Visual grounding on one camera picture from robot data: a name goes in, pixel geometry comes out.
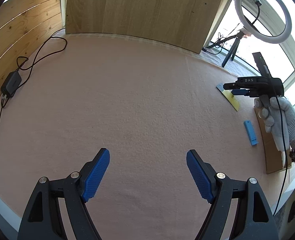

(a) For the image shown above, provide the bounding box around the yellow black notebook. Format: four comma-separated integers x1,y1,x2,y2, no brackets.
216,83,240,111

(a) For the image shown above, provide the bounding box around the blue phone stand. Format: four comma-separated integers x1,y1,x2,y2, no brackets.
243,120,258,146

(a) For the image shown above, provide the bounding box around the grey gloved right hand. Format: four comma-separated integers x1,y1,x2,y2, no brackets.
259,97,295,151

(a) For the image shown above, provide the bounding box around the black tripod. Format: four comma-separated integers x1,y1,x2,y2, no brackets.
202,29,247,68

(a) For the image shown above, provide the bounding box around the cardboard box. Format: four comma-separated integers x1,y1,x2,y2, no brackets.
254,108,286,174

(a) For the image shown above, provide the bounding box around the light wooden board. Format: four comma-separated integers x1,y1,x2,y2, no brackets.
66,0,221,53

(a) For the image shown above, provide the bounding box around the black power adapter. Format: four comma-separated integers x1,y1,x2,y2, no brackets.
1,71,22,98

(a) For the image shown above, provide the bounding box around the pine wood headboard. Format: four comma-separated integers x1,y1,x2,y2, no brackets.
0,0,62,94

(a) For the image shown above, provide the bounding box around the black camera box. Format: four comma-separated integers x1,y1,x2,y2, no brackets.
252,52,272,78

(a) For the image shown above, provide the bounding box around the ring light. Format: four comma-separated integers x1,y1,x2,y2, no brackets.
235,0,292,44

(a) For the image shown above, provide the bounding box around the black power cable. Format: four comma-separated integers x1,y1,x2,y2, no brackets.
0,36,69,140

